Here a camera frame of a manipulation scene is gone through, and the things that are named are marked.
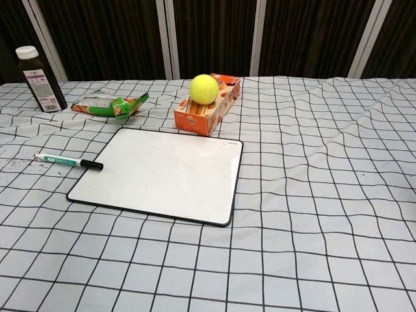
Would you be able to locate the white marker with black cap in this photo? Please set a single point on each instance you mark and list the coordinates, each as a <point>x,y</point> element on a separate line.
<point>61,160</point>

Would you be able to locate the small white dry-erase board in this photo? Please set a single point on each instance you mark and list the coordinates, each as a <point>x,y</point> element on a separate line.
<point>169,182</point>

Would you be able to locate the orange cardboard snack box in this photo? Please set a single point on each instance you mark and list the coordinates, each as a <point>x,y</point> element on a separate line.
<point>198,122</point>

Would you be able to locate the yellow tennis ball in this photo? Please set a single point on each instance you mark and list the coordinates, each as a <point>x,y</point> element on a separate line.
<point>204,88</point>

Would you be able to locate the orange snack packet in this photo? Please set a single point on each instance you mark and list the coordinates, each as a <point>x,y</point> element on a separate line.
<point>224,80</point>

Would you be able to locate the white black-checked tablecloth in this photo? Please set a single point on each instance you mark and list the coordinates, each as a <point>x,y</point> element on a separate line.
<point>292,227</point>

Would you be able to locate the green orange snack bag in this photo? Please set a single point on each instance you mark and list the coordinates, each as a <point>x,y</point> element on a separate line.
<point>107,107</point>

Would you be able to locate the dark room divider screen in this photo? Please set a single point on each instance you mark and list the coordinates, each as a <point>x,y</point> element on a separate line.
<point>107,35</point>

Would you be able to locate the dark bottle white cap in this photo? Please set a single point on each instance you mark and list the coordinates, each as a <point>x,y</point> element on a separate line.
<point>40,84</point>

